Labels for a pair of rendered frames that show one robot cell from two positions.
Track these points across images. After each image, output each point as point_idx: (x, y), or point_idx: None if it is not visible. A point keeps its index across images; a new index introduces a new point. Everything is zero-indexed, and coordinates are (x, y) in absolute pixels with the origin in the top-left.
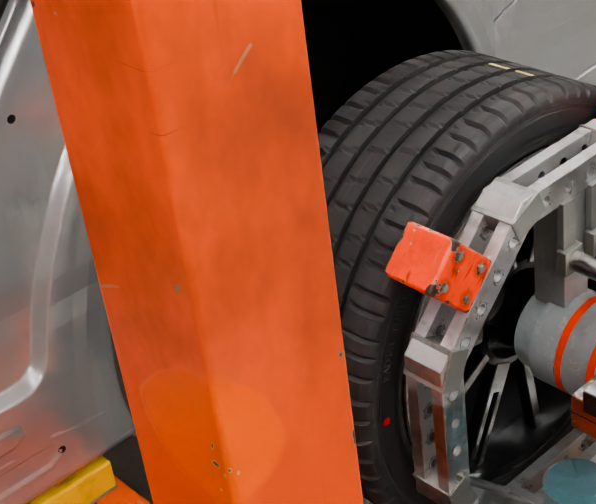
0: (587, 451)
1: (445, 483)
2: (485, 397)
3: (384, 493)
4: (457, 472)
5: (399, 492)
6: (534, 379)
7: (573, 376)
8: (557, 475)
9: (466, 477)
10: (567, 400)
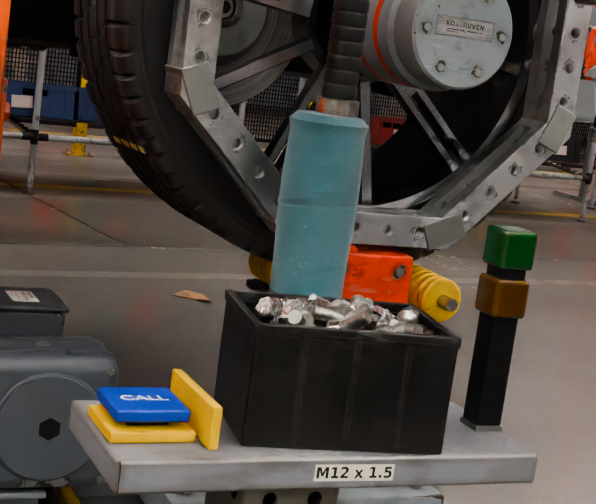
0: (396, 213)
1: (182, 54)
2: (301, 99)
3: (131, 83)
4: (199, 48)
5: (150, 97)
6: (391, 183)
7: (367, 16)
8: (311, 111)
9: (210, 67)
10: (409, 193)
